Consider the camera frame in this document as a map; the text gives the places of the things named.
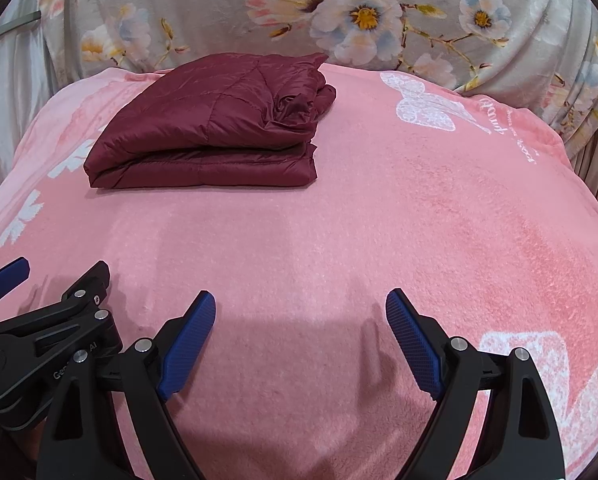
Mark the maroon puffer jacket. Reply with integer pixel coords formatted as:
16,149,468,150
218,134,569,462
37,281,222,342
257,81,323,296
83,52,338,190

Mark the pink printed blanket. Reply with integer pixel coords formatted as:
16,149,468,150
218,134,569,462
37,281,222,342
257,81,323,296
0,62,598,480

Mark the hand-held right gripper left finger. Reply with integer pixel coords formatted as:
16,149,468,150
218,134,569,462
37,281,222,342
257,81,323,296
36,289,216,480

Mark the silver curtain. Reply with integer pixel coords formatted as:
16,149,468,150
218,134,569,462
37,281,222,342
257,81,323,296
0,0,66,211

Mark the grey curtain strap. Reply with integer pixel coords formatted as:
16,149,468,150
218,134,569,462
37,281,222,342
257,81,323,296
0,11,43,42

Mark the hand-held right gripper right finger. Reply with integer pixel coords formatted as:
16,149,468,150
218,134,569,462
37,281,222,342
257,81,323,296
385,288,565,480

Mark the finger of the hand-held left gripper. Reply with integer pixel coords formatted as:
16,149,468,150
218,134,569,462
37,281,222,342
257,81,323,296
54,260,111,312
0,257,31,307

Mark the grey floral blanket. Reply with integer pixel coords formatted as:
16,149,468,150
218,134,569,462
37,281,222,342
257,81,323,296
39,0,598,161

